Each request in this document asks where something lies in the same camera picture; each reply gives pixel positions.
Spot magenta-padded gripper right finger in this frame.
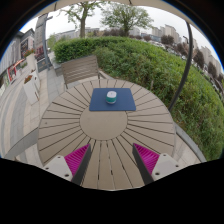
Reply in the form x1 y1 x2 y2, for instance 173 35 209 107
131 143 184 186

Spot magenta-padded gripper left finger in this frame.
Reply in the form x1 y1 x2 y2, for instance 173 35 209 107
42 143 92 186

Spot white and teal computer mouse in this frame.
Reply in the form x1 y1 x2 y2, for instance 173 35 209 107
105 90 118 105

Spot blue rectangular mouse pad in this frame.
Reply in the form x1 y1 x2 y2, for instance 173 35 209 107
88 87 137 112

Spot tall white flower planter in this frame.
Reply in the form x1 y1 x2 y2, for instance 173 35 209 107
23 49 38 73
22 73 42 106

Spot slatted wooden chair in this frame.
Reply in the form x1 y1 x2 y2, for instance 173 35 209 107
60 54 103 90

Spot green trimmed hedge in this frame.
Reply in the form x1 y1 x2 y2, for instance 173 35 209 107
53 35 224 161

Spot curved dark umbrella pole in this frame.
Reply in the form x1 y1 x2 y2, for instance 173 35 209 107
167 21 194 113

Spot grey shopfront building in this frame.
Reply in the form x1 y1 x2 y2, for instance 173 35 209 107
0 28 36 91

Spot tall grey sign pillar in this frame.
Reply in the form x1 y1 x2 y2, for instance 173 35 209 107
34 13 54 73

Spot distant apartment buildings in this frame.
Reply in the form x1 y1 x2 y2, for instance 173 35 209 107
49 23 221 73

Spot thin-trunked leafy tree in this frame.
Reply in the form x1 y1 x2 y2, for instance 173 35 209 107
61 1 111 39

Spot round-crowned leafy tree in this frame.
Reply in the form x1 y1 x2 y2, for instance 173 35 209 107
100 2 154 37

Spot beige umbrella canopy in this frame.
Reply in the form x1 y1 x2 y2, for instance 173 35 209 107
43 0 192 26

